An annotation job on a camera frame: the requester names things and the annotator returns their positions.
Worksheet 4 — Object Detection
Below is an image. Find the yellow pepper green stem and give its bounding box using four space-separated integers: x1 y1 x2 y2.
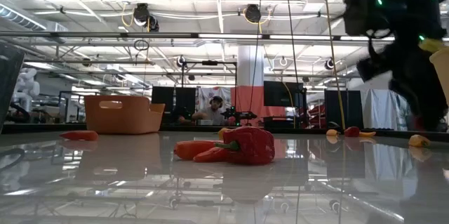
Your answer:
408 133 431 149

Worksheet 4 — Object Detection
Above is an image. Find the grey ventilation duct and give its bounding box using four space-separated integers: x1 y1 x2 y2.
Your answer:
0 4 69 32

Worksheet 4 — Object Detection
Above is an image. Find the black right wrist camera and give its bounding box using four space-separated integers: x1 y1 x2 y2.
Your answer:
356 55 391 81

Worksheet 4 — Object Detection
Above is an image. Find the patterned blue white cloth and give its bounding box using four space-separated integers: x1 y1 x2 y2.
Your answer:
395 92 415 130

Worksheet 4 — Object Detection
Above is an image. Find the black partition panel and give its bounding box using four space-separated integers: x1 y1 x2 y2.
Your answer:
324 89 364 130

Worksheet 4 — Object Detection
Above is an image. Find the orange carrot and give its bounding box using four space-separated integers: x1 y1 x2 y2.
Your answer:
173 139 225 162

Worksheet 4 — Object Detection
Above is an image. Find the yellow cable tag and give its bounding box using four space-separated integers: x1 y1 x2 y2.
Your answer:
418 37 447 53

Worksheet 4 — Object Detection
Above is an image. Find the black metal table frame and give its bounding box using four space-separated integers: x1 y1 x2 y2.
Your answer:
0 122 449 143

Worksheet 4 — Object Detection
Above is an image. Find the coral red panel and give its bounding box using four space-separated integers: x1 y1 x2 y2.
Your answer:
230 85 286 126

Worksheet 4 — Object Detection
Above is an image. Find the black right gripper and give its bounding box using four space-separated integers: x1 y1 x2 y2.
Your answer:
387 46 449 132

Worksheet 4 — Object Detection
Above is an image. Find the red bell pepper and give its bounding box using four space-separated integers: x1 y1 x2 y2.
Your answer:
343 126 361 138
214 126 276 166

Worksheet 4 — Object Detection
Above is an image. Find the black gantry frame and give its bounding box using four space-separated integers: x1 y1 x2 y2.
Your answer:
180 60 239 90

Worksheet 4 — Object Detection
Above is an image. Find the white building column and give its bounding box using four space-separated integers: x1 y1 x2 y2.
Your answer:
236 44 264 87

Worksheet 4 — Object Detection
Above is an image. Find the white robot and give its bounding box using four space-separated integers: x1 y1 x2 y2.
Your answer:
13 67 41 112

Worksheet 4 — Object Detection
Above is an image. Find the red metal rack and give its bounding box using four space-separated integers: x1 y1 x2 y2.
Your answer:
305 103 328 129

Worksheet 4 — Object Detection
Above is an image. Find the grey ceiling truss beam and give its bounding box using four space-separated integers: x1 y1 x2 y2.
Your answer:
0 30 198 39

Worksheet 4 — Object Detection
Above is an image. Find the wide black monitor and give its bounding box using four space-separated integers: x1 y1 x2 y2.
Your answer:
263 80 304 108

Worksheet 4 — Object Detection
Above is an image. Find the orange plastic basket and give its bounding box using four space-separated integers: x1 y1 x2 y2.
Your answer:
83 94 166 136

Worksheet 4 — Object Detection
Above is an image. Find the person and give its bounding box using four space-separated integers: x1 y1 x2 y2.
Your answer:
178 95 229 126

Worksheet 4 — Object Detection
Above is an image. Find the long ceiling light strip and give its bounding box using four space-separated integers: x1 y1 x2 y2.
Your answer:
196 33 397 41

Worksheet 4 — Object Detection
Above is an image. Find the black device with lights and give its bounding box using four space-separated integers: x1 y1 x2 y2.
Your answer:
220 105 258 126

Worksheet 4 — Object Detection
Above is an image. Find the floral cloth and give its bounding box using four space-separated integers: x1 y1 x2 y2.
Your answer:
195 86 232 126

